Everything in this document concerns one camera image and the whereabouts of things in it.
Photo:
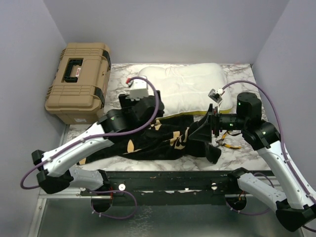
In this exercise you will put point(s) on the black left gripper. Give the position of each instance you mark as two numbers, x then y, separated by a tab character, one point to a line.
127	103

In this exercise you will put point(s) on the white pillow yellow edge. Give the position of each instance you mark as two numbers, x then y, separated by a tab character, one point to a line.
184	89

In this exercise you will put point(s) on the black mounting rail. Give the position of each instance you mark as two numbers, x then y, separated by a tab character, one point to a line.
167	188

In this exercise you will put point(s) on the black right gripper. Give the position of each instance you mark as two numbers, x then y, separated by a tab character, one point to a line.
204	129

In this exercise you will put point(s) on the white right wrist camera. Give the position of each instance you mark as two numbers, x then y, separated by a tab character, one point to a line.
217	96

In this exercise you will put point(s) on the tan plastic tool case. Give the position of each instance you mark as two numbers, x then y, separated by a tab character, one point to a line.
77	94

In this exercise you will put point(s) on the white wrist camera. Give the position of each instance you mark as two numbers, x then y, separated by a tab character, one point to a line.
217	96
138	89

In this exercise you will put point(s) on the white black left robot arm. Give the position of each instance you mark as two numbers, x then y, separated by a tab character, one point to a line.
57	168

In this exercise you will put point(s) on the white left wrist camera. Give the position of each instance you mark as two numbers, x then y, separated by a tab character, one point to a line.
138	89

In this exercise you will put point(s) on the black yellow flower pillowcase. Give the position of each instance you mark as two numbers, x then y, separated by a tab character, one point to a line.
165	139

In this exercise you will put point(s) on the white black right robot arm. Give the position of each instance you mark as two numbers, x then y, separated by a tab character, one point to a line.
295	205

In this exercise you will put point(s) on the yellow handled pliers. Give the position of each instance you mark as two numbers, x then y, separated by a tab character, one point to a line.
221	142

